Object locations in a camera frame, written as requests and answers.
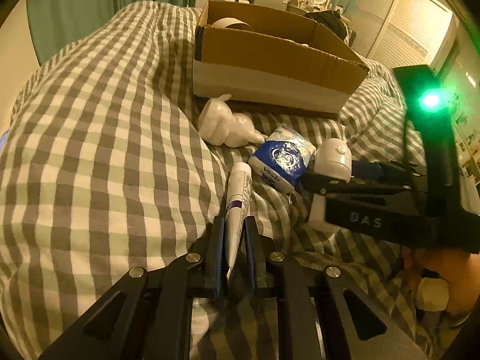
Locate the white electric device bottle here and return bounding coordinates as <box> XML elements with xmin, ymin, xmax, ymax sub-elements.
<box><xmin>307</xmin><ymin>138</ymin><xmax>352</xmax><ymax>237</ymax></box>

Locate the white louvered wardrobe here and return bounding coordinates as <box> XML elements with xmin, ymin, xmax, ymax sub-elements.
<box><xmin>349</xmin><ymin>0</ymin><xmax>453</xmax><ymax>68</ymax></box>

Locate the right hand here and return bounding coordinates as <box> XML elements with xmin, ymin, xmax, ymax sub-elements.
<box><xmin>401</xmin><ymin>247</ymin><xmax>479</xmax><ymax>318</ymax></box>

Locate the blue tissue pack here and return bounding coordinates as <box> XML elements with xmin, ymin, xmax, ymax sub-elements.
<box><xmin>248</xmin><ymin>125</ymin><xmax>317</xmax><ymax>194</ymax></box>

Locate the white toothpaste tube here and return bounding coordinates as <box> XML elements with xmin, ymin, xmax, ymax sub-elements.
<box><xmin>225</xmin><ymin>162</ymin><xmax>252</xmax><ymax>281</ymax></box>

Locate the white tape roll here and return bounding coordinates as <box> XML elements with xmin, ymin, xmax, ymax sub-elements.
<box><xmin>211</xmin><ymin>17</ymin><xmax>252</xmax><ymax>31</ymax></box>

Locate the brown cardboard box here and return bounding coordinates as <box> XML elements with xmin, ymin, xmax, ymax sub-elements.
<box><xmin>193</xmin><ymin>0</ymin><xmax>368</xmax><ymax>118</ymax></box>

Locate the grey checkered duvet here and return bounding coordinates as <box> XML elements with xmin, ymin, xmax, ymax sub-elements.
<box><xmin>1</xmin><ymin>2</ymin><xmax>448</xmax><ymax>359</ymax></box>

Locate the black clothes pile on chair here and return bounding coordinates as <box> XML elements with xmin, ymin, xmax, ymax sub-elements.
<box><xmin>304</xmin><ymin>10</ymin><xmax>350</xmax><ymax>43</ymax></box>

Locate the white plush toy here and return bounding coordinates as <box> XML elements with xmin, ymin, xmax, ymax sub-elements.
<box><xmin>197</xmin><ymin>94</ymin><xmax>265</xmax><ymax>148</ymax></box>

